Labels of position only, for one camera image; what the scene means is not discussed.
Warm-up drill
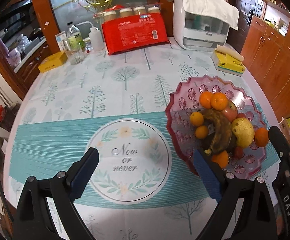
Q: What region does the small red fruit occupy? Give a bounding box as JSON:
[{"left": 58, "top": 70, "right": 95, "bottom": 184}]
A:
[
  {"left": 236, "top": 113, "right": 247, "bottom": 119},
  {"left": 234, "top": 146, "right": 244, "bottom": 160}
]

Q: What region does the brown overripe banana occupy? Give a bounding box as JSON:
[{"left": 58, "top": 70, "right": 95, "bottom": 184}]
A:
[{"left": 201, "top": 109, "right": 232, "bottom": 155}]

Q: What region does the small yellow orange fruit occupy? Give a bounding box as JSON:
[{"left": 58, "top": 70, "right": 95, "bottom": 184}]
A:
[{"left": 195, "top": 125, "right": 209, "bottom": 140}]

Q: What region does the large orange tangerine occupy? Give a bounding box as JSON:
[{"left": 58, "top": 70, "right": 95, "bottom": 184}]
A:
[{"left": 254, "top": 127, "right": 269, "bottom": 147}]

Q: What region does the small orange tangerine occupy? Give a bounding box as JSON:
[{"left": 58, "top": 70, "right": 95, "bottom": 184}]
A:
[{"left": 189, "top": 112, "right": 204, "bottom": 127}]

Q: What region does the yellow pear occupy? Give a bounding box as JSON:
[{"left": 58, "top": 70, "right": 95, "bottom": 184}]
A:
[{"left": 231, "top": 118, "right": 255, "bottom": 148}]

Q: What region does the red apple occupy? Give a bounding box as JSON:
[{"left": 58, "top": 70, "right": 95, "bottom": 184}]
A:
[{"left": 221, "top": 100, "right": 238, "bottom": 123}]

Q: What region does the wooden cabinet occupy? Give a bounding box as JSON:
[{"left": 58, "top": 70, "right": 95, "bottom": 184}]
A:
[{"left": 241, "top": 16, "right": 290, "bottom": 120}]

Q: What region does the yellow tissue pack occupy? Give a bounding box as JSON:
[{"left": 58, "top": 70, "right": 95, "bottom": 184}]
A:
[{"left": 212, "top": 45, "right": 246, "bottom": 76}]

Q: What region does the tree print tablecloth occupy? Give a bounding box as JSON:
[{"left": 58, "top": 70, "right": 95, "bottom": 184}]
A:
[{"left": 4, "top": 41, "right": 278, "bottom": 239}]

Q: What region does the pink glass fruit bowl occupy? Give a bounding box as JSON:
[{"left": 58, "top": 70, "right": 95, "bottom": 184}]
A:
[{"left": 166, "top": 75, "right": 267, "bottom": 179}]

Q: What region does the white countertop appliance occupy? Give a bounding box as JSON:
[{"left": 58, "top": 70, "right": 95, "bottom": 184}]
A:
[{"left": 173, "top": 0, "right": 231, "bottom": 51}]

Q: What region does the yellow flat box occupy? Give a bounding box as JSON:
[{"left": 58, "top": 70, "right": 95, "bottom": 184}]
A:
[{"left": 38, "top": 51, "right": 67, "bottom": 73}]

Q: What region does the clear glass cup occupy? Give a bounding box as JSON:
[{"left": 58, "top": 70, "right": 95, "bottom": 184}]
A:
[{"left": 63, "top": 39, "right": 85, "bottom": 65}]

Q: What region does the white towel on appliance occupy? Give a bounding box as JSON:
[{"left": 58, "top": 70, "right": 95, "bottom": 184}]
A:
[{"left": 182, "top": 0, "right": 240, "bottom": 30}]

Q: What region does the clear plastic bottle green label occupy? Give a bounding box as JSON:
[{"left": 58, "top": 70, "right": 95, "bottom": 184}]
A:
[{"left": 66, "top": 22, "right": 85, "bottom": 50}]

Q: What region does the red plastic package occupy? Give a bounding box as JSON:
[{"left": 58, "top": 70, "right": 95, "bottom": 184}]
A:
[{"left": 102, "top": 13, "right": 169, "bottom": 55}]

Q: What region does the white squeeze bottle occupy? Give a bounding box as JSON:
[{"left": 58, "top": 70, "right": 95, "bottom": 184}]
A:
[{"left": 78, "top": 21, "right": 105, "bottom": 51}]

